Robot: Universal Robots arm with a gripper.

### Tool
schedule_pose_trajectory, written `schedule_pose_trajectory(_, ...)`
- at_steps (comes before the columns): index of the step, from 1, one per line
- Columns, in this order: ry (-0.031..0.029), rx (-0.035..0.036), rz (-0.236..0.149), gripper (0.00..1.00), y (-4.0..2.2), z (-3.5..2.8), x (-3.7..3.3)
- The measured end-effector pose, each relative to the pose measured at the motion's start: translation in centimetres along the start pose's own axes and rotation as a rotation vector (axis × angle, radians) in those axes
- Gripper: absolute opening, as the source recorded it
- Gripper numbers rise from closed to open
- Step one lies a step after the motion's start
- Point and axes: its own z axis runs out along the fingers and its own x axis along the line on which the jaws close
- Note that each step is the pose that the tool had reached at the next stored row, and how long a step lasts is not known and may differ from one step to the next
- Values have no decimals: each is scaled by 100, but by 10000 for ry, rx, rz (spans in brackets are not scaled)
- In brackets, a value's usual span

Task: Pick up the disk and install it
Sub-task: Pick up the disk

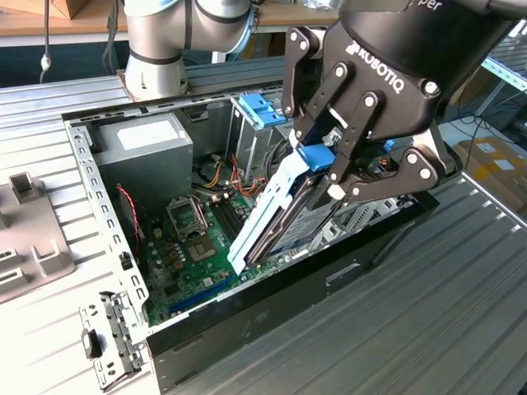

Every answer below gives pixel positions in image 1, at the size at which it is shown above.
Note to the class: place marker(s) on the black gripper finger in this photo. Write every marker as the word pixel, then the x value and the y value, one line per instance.
pixel 420 173
pixel 298 74

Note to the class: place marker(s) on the hard disk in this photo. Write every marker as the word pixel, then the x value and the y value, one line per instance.
pixel 296 230

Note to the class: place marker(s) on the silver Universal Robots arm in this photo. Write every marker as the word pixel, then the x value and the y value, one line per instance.
pixel 148 41

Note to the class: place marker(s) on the silver disk bay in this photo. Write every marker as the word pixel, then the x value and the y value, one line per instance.
pixel 370 216

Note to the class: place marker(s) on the cardboard box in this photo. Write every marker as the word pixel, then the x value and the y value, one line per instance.
pixel 486 164

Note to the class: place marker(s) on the silver optical drive cage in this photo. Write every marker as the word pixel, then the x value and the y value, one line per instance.
pixel 251 140

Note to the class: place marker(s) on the black RAM slot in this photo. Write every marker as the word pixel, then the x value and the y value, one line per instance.
pixel 236 212
pixel 229 218
pixel 226 221
pixel 233 215

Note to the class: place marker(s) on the thin locking lever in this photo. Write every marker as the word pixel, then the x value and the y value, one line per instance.
pixel 201 215

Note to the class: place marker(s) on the grey power supply unit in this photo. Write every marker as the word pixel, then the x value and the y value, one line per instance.
pixel 144 173

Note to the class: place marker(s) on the open black PC case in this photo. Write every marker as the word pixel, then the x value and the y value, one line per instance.
pixel 288 317

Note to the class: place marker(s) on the CPU socket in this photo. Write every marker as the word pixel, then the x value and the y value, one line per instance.
pixel 200 250

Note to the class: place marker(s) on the wooden desk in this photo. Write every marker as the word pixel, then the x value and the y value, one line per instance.
pixel 82 24

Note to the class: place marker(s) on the black case fan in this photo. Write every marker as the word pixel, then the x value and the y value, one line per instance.
pixel 128 230

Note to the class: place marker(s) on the green motherboard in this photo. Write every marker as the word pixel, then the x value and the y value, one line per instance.
pixel 193 280

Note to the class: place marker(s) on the wooden box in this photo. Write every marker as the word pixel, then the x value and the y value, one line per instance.
pixel 74 8

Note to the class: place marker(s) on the blue expansion slot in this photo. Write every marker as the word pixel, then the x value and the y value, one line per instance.
pixel 201 294

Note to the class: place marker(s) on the grey parts rack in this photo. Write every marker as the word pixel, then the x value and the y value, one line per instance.
pixel 37 247

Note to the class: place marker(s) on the black case latch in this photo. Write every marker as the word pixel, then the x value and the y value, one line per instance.
pixel 92 343

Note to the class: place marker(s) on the blue plastic drive bracket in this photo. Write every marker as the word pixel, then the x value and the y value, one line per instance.
pixel 257 109

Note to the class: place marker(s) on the aluminium frame table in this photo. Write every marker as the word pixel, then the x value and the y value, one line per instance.
pixel 508 72

